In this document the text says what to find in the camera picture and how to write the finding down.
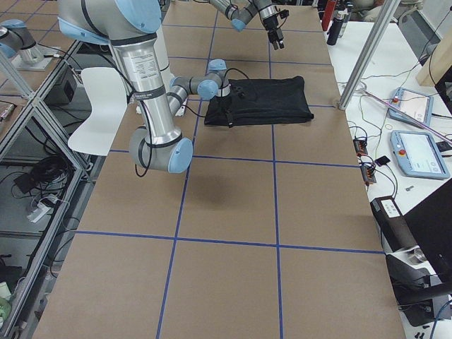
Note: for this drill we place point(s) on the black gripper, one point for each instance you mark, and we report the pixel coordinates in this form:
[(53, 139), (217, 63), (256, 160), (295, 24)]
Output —
[(270, 25)]

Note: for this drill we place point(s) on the black t-shirt with logo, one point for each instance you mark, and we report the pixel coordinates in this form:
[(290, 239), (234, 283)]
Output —
[(268, 101)]

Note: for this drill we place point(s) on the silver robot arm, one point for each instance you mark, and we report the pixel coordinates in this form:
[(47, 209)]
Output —
[(130, 29), (268, 13)]

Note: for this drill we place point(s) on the red water bottle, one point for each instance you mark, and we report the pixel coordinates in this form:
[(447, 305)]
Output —
[(327, 14)]

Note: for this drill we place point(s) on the black water bottle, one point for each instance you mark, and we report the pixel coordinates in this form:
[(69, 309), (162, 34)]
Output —
[(335, 28)]

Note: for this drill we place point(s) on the far blue teach pendant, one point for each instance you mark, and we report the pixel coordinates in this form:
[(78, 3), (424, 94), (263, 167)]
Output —
[(415, 104)]

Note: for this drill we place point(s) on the blue teach pendant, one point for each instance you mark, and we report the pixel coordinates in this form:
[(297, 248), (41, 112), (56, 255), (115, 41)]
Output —
[(417, 155), (415, 104)]

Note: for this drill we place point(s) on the near blue teach pendant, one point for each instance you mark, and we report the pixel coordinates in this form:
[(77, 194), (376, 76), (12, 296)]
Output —
[(417, 155)]

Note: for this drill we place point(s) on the white plastic chair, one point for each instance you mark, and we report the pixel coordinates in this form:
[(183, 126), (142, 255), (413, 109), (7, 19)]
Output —
[(107, 96)]

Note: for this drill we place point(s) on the black box device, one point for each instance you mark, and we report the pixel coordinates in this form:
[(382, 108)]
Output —
[(392, 223)]

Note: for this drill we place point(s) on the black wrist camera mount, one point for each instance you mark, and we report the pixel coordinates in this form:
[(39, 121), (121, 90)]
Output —
[(237, 91)]

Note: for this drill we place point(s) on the aluminium frame post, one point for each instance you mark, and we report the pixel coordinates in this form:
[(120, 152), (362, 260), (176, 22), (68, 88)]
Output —
[(379, 27)]

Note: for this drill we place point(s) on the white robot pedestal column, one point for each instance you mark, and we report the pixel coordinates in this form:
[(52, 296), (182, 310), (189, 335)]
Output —
[(160, 56)]

